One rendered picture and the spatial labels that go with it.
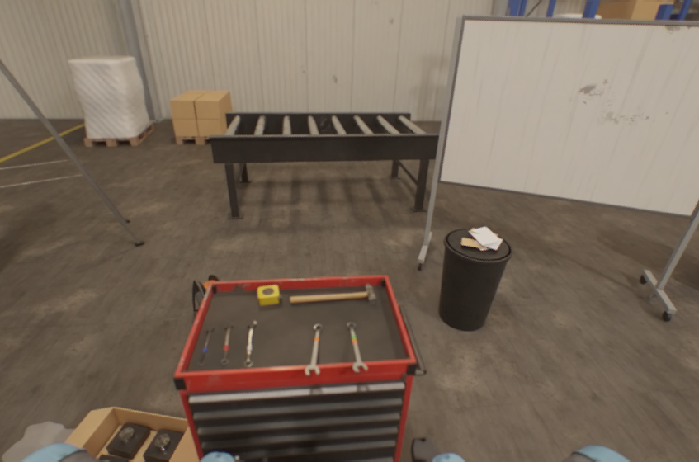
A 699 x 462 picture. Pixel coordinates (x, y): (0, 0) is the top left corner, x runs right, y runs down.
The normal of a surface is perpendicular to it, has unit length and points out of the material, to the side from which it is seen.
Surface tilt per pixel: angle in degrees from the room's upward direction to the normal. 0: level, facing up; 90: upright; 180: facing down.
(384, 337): 0
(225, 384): 90
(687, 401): 0
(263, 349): 0
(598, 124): 90
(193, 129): 90
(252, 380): 90
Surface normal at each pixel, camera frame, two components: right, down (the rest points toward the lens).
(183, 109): 0.09, 0.47
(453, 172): -0.32, 0.44
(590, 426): 0.03, -0.88
